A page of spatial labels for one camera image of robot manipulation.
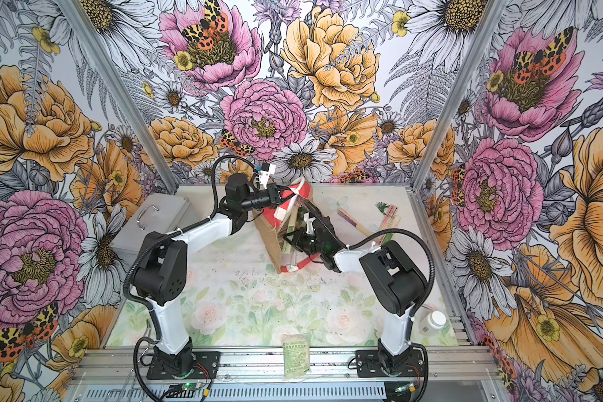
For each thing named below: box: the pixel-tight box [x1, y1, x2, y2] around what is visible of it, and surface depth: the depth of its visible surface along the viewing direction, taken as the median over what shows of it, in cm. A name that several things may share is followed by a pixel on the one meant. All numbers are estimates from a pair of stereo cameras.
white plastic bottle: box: [418, 310, 449, 335], surface depth 75 cm
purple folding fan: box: [337, 208, 375, 237], surface depth 110 cm
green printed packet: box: [281, 334, 311, 379], surface depth 76 cm
